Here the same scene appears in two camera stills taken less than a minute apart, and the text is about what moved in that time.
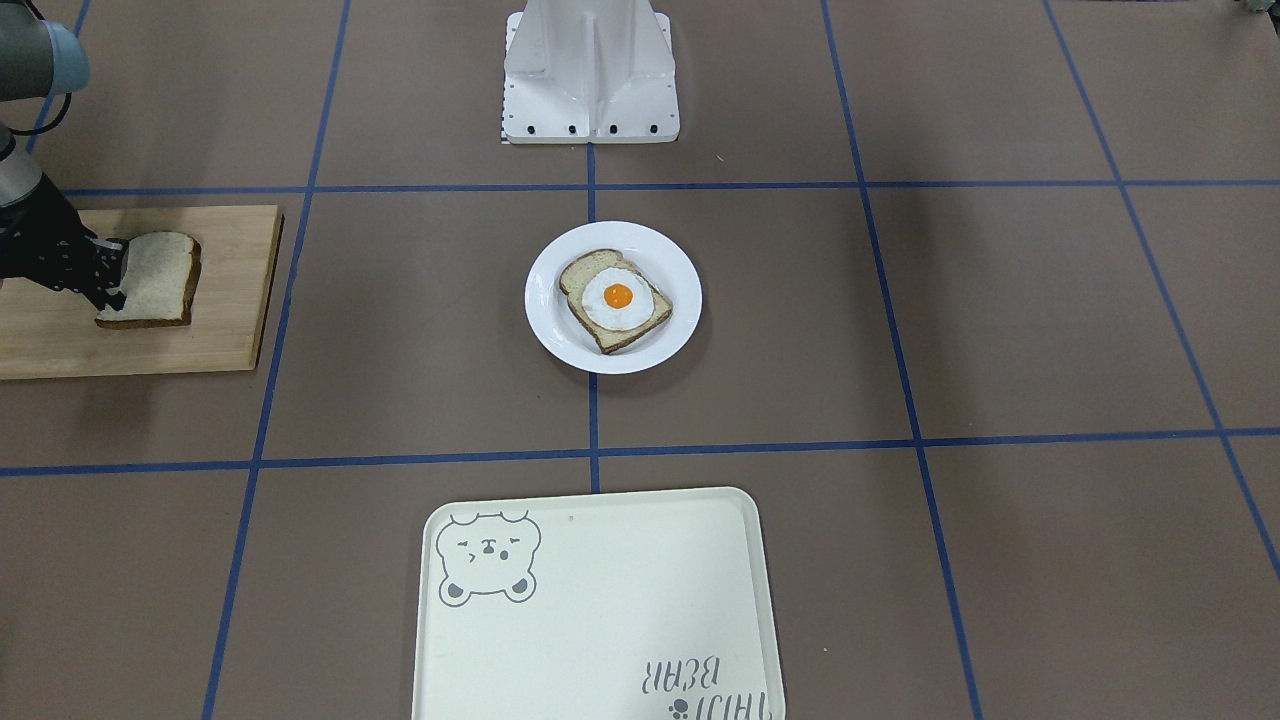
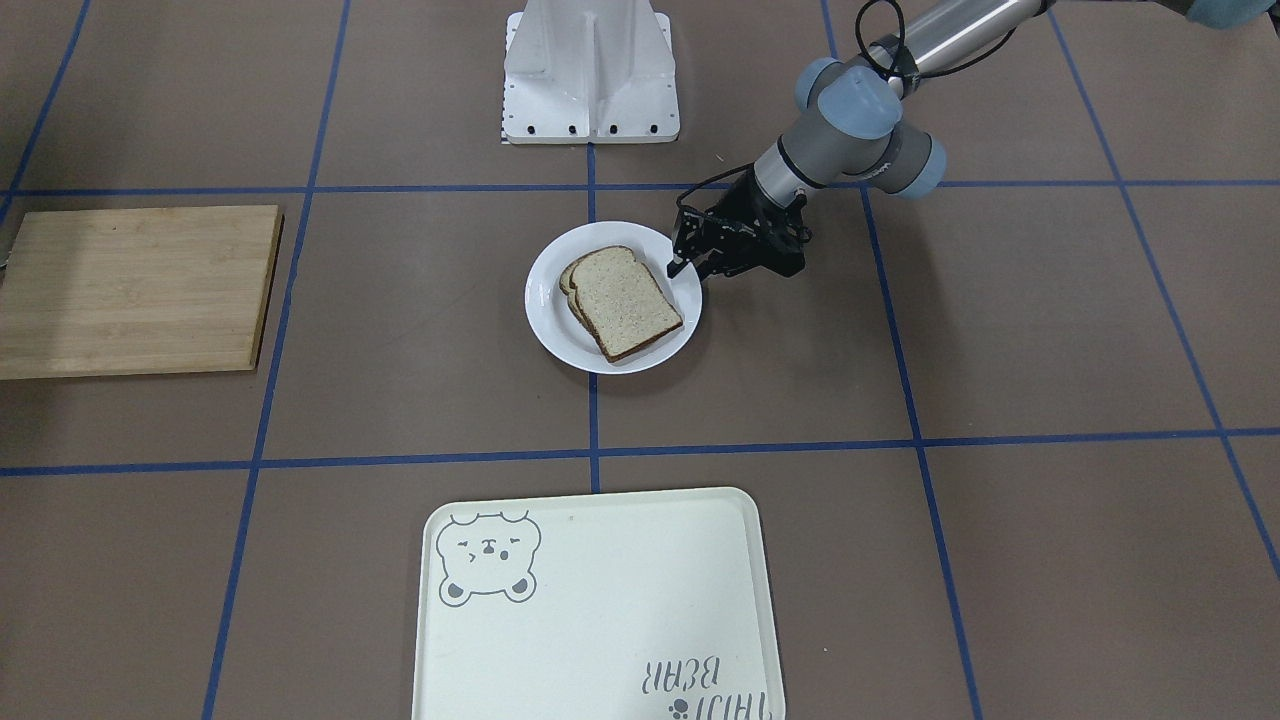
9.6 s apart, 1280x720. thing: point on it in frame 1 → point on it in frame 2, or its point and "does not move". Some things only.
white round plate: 661,258 does not move
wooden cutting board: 48,332 does not move
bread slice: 159,274 → 621,299
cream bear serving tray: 631,606 does not move
